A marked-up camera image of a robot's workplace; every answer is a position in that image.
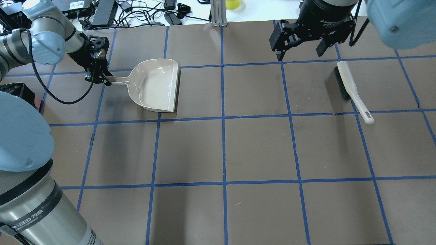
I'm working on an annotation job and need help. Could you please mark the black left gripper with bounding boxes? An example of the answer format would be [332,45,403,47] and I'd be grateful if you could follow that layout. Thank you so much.
[66,34,113,86]

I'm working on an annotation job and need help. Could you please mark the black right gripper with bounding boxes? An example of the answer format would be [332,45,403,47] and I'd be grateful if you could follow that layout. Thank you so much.
[269,0,358,62]

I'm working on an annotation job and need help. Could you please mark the beige plastic dustpan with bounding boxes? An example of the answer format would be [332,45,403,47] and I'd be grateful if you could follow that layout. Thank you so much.
[106,59,179,113]

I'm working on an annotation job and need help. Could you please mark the white hand brush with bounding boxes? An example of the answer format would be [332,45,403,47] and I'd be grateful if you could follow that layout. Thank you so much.
[333,61,375,125]

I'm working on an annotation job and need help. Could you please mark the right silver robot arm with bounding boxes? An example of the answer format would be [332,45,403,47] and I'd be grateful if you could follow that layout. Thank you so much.
[269,0,436,62]

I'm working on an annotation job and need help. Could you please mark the bin with black liner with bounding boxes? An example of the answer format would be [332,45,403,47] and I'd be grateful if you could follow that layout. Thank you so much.
[0,83,42,112]

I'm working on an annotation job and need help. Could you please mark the black power adapter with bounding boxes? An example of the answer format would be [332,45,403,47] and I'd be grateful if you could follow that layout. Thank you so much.
[92,0,118,29]

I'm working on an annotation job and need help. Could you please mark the yellow tape roll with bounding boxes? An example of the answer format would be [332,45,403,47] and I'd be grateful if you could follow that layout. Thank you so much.
[225,0,242,10]

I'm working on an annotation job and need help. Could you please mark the aluminium frame post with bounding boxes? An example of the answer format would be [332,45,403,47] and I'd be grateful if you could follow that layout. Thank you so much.
[210,0,228,27]

